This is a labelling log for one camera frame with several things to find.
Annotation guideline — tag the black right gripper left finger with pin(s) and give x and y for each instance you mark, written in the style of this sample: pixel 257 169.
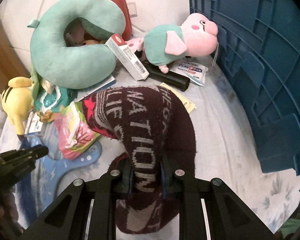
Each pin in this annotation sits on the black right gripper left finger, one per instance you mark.
pixel 84 210

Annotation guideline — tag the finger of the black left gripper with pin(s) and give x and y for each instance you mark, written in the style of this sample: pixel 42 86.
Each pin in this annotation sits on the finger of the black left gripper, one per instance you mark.
pixel 16 164

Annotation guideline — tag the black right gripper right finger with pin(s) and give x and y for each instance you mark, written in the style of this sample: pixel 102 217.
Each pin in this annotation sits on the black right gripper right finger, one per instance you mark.
pixel 209 209

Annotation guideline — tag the yellow tiger plush toy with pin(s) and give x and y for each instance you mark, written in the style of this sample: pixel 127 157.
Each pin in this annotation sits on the yellow tiger plush toy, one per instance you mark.
pixel 16 101

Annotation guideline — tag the pink green wet wipes pack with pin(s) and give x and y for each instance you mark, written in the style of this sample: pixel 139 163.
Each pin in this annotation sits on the pink green wet wipes pack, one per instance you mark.
pixel 74 134

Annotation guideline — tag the teal white snack bag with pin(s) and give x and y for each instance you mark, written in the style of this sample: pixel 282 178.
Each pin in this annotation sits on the teal white snack bag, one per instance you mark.
pixel 49 99

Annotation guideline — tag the maroon knitted hat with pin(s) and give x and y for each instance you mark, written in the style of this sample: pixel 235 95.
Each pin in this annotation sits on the maroon knitted hat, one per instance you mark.
pixel 149 121

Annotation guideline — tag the teal U-shaped neck pillow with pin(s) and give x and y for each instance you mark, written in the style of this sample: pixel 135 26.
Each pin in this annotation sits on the teal U-shaped neck pillow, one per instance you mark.
pixel 76 67

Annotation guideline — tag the small white card packet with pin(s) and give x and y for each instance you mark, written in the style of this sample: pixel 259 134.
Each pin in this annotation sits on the small white card packet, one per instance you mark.
pixel 34 127

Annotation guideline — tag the blue white flat box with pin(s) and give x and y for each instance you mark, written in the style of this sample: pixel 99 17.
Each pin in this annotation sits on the blue white flat box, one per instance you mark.
pixel 83 93

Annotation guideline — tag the yellow padded mailer envelope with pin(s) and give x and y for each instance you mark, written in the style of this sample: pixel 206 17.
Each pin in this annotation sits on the yellow padded mailer envelope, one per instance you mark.
pixel 189 105

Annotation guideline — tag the brown bear plush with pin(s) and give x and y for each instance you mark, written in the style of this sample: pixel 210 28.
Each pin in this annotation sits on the brown bear plush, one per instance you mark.
pixel 75 35

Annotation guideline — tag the black rectangular case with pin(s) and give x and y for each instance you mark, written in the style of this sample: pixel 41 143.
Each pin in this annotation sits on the black rectangular case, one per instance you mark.
pixel 171 78

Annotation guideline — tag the white blue tissue packet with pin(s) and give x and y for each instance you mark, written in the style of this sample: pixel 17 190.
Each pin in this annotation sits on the white blue tissue packet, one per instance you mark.
pixel 196 72

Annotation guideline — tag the white red cardboard box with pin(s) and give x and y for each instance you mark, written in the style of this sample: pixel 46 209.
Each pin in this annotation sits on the white red cardboard box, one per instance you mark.
pixel 127 57

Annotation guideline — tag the blue plastic storage crate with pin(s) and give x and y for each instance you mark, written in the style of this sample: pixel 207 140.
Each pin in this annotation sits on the blue plastic storage crate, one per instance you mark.
pixel 259 53

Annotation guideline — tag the red handbag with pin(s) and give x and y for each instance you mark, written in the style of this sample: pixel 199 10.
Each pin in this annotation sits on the red handbag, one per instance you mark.
pixel 122 4

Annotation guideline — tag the pink pig plush teal shirt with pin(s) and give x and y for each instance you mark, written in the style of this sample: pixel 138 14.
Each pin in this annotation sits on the pink pig plush teal shirt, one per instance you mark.
pixel 166 43

